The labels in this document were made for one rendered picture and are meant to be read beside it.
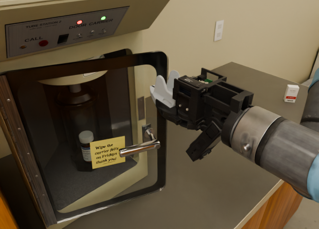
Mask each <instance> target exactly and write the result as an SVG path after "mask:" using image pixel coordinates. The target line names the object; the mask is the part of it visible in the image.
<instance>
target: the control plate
mask: <svg viewBox="0 0 319 229"><path fill-rule="evenodd" d="M129 7H130V6H126V7H119V8H113V9H104V10H98V11H91V12H85V13H78V14H72V15H65V16H59V17H53V18H44V19H38V20H31V21H25V22H19V23H12V24H6V25H5V38H6V53H7V58H10V57H15V56H19V55H25V54H29V53H33V52H38V51H42V50H47V49H51V48H56V47H60V46H66V45H70V44H75V43H79V42H84V41H88V40H92V39H97V38H101V37H107V36H111V35H114V33H115V31H116V29H117V28H118V26H119V24H120V23H121V21H122V19H123V17H124V15H125V14H126V12H127V10H128V8H129ZM102 16H106V19H104V20H100V18H101V17H102ZM79 20H82V21H83V22H82V23H81V24H77V23H76V22H77V21H79ZM104 28H106V32H105V33H104V32H103V31H102V29H104ZM91 31H94V35H92V34H90V32H91ZM79 33H81V34H82V35H81V38H79V37H77V34H79ZM65 34H69V36H68V39H67V42H64V43H60V44H58V43H57V42H58V38H59V36H60V35H65ZM42 40H47V41H48V44H47V45H46V46H40V45H39V42H40V41H42ZM21 45H26V46H27V47H26V48H24V49H20V48H19V47H20V46H21Z"/></svg>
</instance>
